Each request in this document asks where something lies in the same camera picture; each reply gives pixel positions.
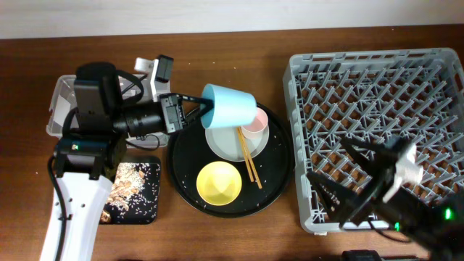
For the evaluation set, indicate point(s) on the grey dishwasher rack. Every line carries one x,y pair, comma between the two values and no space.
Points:
374,96

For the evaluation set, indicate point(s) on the pink cup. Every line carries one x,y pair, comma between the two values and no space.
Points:
256,128

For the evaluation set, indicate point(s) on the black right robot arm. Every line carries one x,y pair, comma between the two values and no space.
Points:
437,228

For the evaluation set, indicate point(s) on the light blue cup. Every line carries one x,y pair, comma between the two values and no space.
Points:
231,108

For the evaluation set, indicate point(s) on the yellow bowl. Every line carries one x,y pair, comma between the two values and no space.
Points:
219,183

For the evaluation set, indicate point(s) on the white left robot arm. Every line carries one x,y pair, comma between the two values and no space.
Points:
93,143

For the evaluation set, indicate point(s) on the wooden chopstick left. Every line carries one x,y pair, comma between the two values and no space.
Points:
245,155

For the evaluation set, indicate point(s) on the black rectangular tray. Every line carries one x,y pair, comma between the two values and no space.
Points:
145,203

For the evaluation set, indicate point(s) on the light grey plate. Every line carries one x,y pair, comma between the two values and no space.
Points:
224,142

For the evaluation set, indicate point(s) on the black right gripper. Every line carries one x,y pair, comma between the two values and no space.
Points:
374,183

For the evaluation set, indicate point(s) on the wooden chopstick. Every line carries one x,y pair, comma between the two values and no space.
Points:
256,177
245,155

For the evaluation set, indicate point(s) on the food scraps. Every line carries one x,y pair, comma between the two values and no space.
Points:
123,188

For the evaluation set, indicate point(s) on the round black tray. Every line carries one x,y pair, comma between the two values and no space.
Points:
188,153

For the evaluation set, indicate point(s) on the clear plastic bin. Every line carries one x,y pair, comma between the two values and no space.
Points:
63,100

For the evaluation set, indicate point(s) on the wooden chopstick right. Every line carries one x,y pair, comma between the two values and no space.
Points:
256,177

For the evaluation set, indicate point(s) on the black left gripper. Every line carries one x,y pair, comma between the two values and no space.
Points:
171,113

